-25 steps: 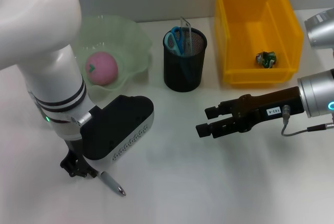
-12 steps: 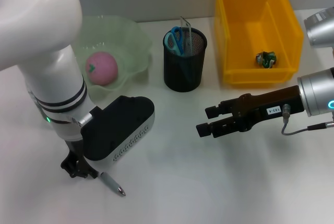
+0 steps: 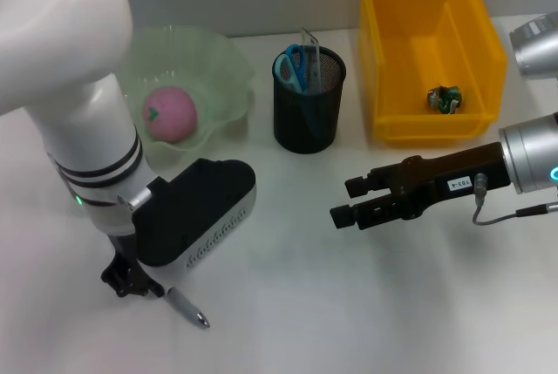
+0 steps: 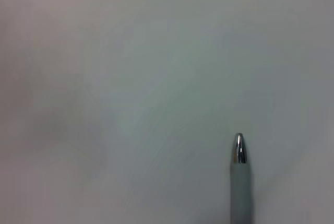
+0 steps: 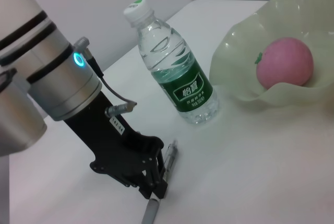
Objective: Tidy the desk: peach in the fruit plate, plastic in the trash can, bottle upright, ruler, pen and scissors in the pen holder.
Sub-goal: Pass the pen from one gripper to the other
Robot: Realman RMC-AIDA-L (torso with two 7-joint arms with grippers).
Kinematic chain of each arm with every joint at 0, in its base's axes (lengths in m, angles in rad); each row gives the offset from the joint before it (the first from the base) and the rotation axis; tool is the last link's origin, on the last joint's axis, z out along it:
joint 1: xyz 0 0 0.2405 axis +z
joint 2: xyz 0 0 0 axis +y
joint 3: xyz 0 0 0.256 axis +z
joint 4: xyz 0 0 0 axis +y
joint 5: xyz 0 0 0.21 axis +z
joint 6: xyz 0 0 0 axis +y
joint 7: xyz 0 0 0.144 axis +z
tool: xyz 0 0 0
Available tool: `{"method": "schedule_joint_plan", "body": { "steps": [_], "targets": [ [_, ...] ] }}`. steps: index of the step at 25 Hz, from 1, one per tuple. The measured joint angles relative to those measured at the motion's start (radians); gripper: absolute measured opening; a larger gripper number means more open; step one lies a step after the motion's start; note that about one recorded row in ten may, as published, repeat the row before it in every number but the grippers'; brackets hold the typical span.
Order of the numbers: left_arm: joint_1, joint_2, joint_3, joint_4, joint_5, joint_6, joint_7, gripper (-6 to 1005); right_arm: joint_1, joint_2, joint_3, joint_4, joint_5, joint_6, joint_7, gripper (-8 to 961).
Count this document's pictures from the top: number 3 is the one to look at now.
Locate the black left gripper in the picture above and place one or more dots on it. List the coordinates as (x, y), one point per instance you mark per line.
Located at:
(122, 256)

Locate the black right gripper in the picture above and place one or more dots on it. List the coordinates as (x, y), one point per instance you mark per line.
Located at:
(440, 182)

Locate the grey silver pen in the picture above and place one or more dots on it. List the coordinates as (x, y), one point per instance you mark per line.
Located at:
(187, 306)

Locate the green plastic wrapper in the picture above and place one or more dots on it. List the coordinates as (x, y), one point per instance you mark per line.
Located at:
(444, 99)

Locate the transparent plastic ruler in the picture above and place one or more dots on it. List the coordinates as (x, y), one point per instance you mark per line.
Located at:
(314, 60)

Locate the blue scissors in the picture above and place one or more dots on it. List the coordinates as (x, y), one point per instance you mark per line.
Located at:
(296, 64)

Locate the pink toy peach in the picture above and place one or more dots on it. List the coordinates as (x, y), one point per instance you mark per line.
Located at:
(172, 117)

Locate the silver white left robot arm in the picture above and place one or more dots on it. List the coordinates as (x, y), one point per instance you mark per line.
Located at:
(78, 108)

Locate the black mesh pen holder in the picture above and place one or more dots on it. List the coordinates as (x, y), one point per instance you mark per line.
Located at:
(305, 130)

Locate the translucent green wavy fruit plate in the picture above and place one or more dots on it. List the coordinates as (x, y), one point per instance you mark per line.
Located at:
(218, 64)

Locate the yellow plastic bin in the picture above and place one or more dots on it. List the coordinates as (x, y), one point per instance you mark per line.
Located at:
(405, 42)

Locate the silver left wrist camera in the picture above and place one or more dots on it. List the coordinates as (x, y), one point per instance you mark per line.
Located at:
(187, 217)

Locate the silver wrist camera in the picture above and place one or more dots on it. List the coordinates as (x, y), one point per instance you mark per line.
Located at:
(538, 51)
(187, 217)

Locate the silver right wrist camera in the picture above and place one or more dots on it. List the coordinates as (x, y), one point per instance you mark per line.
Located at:
(538, 51)

